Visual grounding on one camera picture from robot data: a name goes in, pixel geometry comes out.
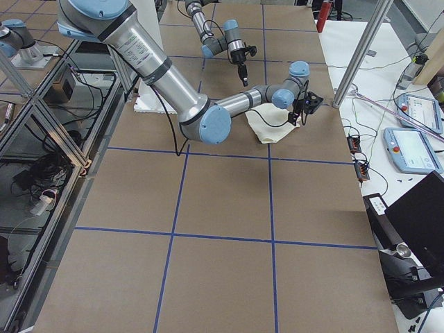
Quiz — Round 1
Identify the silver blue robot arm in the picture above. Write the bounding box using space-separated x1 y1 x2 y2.
185 0 257 87
58 1 309 144

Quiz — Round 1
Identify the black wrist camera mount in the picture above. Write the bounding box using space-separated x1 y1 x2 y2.
243 45 257 57
302 92 324 114

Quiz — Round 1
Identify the near blue teach pendant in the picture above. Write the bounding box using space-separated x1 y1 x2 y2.
383 128 443 174

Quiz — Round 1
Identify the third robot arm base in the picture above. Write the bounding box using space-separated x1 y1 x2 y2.
1 19 58 69

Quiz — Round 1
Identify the orange black electronics board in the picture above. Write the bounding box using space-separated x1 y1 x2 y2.
347 135 362 154

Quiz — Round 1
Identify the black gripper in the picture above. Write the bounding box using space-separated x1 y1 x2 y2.
230 48 248 87
288 91 308 126

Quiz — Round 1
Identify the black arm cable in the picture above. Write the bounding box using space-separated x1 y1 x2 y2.
250 80 310 128

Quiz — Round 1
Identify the blue teach pendant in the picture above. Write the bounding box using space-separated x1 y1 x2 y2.
395 94 443 135
383 128 443 174

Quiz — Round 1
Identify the far blue teach pendant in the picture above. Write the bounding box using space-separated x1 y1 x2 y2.
395 94 443 135

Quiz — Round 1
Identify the cream long-sleeve cat shirt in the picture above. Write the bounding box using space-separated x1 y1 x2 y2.
246 103 300 144

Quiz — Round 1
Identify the aluminium frame post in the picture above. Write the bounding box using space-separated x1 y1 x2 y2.
332 0 394 108

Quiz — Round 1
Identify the black monitor on stand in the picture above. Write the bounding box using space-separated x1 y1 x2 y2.
364 171 443 319

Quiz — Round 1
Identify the red fire extinguisher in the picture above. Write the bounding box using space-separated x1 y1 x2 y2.
316 0 332 33

